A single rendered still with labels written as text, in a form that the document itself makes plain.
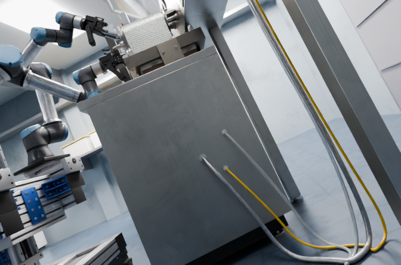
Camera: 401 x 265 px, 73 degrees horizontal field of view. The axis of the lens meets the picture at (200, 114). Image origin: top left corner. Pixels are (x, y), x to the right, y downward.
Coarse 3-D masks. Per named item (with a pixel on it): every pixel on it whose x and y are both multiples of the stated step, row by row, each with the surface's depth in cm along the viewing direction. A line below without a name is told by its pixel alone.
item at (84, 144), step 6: (78, 138) 473; (84, 138) 472; (90, 138) 486; (66, 144) 478; (72, 144) 476; (78, 144) 474; (84, 144) 471; (90, 144) 478; (66, 150) 478; (72, 150) 476; (78, 150) 473; (84, 150) 471; (90, 150) 471
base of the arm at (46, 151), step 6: (42, 144) 163; (30, 150) 159; (36, 150) 160; (42, 150) 161; (48, 150) 164; (30, 156) 158; (36, 156) 158; (42, 156) 159; (48, 156) 161; (30, 162) 157
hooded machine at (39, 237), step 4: (40, 232) 517; (36, 236) 505; (40, 236) 513; (44, 236) 522; (36, 240) 502; (40, 240) 509; (44, 240) 518; (40, 244) 505; (44, 244) 514; (40, 248) 506; (44, 248) 515
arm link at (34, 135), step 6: (36, 126) 165; (24, 132) 161; (30, 132) 161; (36, 132) 163; (42, 132) 166; (48, 132) 169; (24, 138) 160; (30, 138) 160; (36, 138) 162; (42, 138) 165; (48, 138) 168; (24, 144) 161; (30, 144) 160; (36, 144) 161
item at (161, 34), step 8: (152, 32) 150; (160, 32) 150; (168, 32) 151; (128, 40) 149; (136, 40) 149; (144, 40) 149; (152, 40) 150; (160, 40) 150; (136, 48) 149; (144, 48) 149
